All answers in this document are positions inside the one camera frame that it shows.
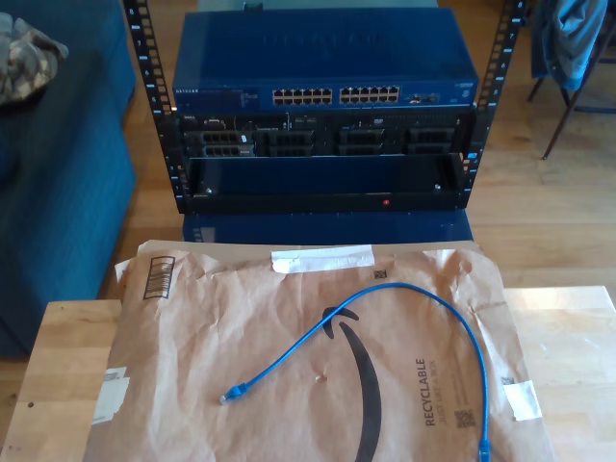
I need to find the white shipping label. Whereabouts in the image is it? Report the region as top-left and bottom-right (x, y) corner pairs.
(92, 367), (131, 425)

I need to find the grey blue jacket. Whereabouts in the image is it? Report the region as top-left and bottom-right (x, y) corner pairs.
(530, 0), (608, 92)

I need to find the long white tape strip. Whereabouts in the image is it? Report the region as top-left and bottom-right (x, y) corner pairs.
(270, 244), (375, 274)

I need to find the blue network cable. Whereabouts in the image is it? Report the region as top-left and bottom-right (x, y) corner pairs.
(219, 282), (493, 462)

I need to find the black rack frame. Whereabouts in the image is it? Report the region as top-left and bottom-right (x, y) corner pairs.
(122, 0), (528, 216)

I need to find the dark metal chair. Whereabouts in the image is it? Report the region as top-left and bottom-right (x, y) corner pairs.
(526, 0), (616, 161)

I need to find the blue sofa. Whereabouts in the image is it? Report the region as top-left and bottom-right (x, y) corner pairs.
(0, 0), (139, 360)

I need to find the camouflage cloth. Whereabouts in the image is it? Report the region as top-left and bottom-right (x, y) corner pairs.
(0, 12), (69, 106)

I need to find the black rack server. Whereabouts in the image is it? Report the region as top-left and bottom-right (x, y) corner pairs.
(175, 111), (475, 159)

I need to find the blue network switch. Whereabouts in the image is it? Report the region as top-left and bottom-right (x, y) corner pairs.
(171, 10), (480, 114)

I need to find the brown paper mailer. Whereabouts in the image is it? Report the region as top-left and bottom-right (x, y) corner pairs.
(86, 239), (554, 462)

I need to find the short white tape strip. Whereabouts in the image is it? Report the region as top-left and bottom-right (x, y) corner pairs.
(501, 378), (544, 422)

